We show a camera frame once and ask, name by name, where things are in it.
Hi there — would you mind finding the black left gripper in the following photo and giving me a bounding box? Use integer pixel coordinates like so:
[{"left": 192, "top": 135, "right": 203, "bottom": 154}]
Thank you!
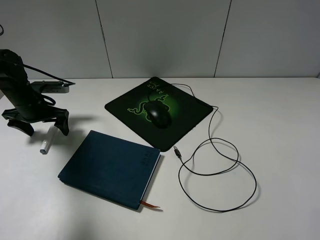
[{"left": 2, "top": 103, "right": 70, "bottom": 137}]

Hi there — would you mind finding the white marker pen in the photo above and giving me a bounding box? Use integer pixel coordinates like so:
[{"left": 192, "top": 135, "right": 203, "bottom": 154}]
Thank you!
[{"left": 39, "top": 125, "right": 58, "bottom": 155}]

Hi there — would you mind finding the black computer mouse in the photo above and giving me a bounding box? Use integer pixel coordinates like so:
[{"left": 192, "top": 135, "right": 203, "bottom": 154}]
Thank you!
[{"left": 144, "top": 100, "right": 172, "bottom": 129}]

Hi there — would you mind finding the black mouse usb cable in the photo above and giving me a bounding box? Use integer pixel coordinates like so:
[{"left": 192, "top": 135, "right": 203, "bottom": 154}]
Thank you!
[{"left": 147, "top": 83, "right": 257, "bottom": 213}]

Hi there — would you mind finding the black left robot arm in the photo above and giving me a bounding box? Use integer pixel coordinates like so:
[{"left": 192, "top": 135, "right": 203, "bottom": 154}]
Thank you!
[{"left": 0, "top": 49, "right": 74, "bottom": 136}]

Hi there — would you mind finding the dark blue notebook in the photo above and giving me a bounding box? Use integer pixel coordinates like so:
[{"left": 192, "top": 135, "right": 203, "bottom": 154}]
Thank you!
[{"left": 58, "top": 130, "right": 161, "bottom": 210}]

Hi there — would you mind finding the black green mouse pad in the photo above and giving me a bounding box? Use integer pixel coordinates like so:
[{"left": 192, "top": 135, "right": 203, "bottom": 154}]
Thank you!
[{"left": 104, "top": 76, "right": 213, "bottom": 153}]

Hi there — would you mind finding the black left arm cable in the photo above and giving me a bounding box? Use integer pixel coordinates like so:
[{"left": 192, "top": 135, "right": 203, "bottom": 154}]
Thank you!
[{"left": 0, "top": 24, "right": 76, "bottom": 106}]

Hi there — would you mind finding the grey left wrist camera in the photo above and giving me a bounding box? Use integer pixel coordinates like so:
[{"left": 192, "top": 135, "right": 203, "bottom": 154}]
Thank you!
[{"left": 30, "top": 80, "right": 70, "bottom": 94}]

